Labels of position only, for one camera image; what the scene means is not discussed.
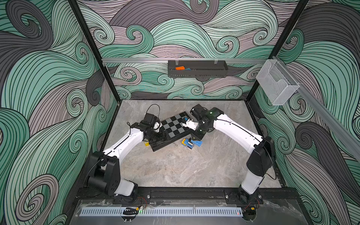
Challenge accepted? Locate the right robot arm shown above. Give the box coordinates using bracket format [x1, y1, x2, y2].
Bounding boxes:
[182, 104, 275, 201]

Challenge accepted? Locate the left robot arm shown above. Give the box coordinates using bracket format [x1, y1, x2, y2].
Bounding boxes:
[85, 113, 167, 197]

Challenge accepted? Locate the black grey chessboard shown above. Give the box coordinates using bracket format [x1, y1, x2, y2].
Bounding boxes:
[150, 112, 194, 152]

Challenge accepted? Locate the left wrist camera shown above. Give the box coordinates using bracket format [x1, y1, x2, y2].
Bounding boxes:
[142, 113, 161, 130]

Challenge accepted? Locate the black wall tray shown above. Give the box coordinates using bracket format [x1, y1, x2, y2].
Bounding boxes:
[167, 61, 228, 79]

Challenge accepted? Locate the clear plastic wall bin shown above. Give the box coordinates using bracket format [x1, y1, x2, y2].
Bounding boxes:
[256, 59, 300, 106]

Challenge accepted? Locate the aluminium rail back wall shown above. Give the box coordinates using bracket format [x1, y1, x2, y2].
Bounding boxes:
[102, 57, 266, 64]

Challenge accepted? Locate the aluminium rail wall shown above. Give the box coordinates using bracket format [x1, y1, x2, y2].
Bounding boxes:
[102, 57, 266, 64]
[272, 56, 360, 162]

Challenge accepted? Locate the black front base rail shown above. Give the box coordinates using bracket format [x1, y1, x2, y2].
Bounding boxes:
[75, 187, 304, 206]

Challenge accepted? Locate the white slotted cable duct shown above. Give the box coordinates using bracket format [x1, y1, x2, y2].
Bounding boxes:
[79, 206, 243, 217]

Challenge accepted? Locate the aluminium rail right wall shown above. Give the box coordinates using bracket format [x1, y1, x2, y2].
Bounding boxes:
[272, 56, 360, 162]

